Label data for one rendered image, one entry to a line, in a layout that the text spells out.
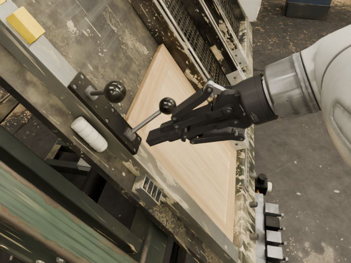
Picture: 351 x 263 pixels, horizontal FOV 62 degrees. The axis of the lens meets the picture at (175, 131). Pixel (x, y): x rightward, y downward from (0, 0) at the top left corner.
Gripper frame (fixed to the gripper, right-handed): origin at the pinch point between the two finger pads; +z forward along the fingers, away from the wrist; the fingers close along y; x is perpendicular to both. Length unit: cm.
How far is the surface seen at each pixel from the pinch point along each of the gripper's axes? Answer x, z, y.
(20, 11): 4.3, 9.8, -29.4
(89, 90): 3.8, 9.8, -12.7
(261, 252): 15, 12, 77
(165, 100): 8.8, 0.8, -1.6
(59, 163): 83, 152, 52
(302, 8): 429, -25, 171
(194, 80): 51, 12, 18
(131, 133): 4.0, 9.7, 0.0
